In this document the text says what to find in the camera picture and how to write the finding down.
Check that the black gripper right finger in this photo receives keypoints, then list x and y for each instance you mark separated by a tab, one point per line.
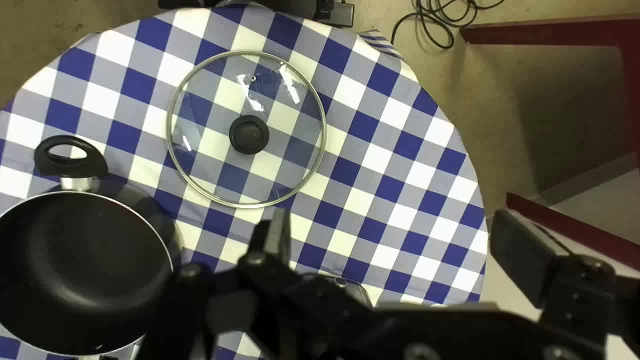
564	286

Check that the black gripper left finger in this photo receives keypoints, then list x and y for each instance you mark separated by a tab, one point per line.
269	249

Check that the glass pot lid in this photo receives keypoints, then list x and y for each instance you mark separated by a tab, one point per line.
246	128

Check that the blue white checkered tablecloth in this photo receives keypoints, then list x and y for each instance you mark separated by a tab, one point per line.
396	205

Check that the dark red wooden shelf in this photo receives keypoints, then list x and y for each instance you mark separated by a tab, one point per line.
581	125

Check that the black cooking pot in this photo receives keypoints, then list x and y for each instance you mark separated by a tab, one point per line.
82	264

